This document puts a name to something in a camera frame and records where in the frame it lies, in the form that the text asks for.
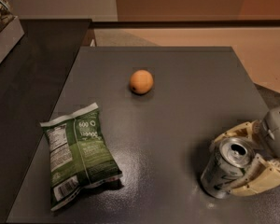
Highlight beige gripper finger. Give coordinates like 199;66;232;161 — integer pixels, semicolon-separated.
224;154;280;197
210;119;262;151

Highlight silver 7up soda can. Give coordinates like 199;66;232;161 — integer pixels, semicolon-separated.
201;136;255;199

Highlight orange fruit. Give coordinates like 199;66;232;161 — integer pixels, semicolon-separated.
129;70;154;94

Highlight green chip bag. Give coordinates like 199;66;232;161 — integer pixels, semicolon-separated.
40;103;122;211

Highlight white snack display box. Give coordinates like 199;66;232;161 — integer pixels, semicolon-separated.
0;17;24;63

